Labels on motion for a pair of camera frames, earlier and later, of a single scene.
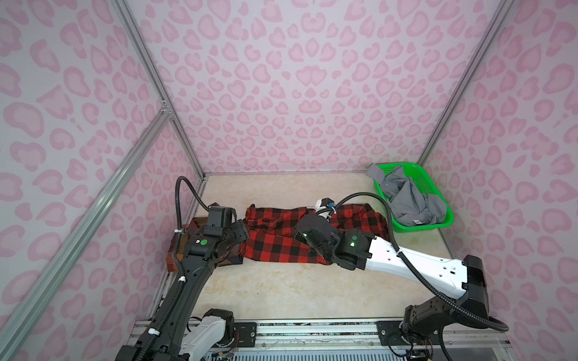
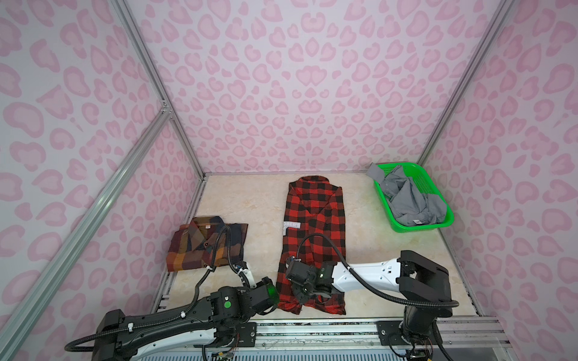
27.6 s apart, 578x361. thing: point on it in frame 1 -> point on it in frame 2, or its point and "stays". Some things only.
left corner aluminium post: (159, 85) stays
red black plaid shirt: (269, 231) -> (314, 231)
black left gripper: (240, 229) -> (268, 281)
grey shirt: (409, 205) stays
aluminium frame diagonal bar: (14, 329) stays
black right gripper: (299, 233) -> (301, 299)
